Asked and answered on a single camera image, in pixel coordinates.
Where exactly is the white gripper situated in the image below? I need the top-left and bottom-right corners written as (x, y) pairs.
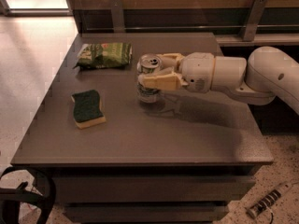
top-left (138, 52), bottom-right (215, 93)

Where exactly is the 7up soda can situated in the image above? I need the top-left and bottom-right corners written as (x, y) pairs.
top-left (136, 53), bottom-right (162, 104)

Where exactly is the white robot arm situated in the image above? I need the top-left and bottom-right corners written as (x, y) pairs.
top-left (137, 47), bottom-right (299, 113)

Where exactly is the green yellow sponge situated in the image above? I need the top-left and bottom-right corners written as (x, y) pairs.
top-left (71, 90), bottom-right (107, 129)

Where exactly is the green chip bag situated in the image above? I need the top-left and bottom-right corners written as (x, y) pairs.
top-left (75, 42), bottom-right (133, 69)

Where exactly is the upper desk drawer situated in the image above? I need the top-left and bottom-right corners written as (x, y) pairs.
top-left (53, 175), bottom-right (255, 203)

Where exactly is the desk drawer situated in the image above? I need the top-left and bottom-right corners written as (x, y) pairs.
top-left (53, 175), bottom-right (255, 203)
top-left (64, 203), bottom-right (228, 224)

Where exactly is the lower desk drawer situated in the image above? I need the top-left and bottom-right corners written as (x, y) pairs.
top-left (64, 203), bottom-right (228, 224)

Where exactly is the left metal bracket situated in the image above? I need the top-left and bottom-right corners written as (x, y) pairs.
top-left (109, 0), bottom-right (125, 33)

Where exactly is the metal bracket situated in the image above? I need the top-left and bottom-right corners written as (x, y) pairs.
top-left (240, 0), bottom-right (268, 42)
top-left (109, 0), bottom-right (125, 33)

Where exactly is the right metal bracket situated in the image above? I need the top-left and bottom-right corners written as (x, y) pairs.
top-left (240, 0), bottom-right (268, 42)

